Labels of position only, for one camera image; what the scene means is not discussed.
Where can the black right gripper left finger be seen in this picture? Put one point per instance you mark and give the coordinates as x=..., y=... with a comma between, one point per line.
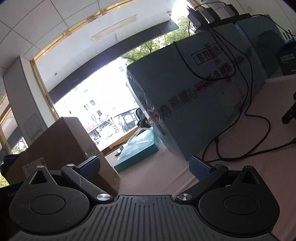
x=70, y=183

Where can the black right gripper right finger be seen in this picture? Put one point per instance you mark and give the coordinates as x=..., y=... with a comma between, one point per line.
x=219, y=184

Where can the brown cardboard box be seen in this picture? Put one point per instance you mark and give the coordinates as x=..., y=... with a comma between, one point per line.
x=64, y=142

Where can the black small box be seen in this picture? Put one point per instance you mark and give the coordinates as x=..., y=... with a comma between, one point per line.
x=286, y=58

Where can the blue cloth on box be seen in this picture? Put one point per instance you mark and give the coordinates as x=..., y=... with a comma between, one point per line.
x=8, y=160

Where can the flat teal box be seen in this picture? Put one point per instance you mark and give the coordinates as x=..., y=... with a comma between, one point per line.
x=142, y=144

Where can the large light blue box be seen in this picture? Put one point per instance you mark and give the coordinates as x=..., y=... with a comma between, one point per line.
x=194, y=88

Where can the black office chair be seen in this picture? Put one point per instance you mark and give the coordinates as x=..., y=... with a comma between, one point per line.
x=142, y=120

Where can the black power strip with adapters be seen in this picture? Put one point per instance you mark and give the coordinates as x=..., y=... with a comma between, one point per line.
x=213, y=14

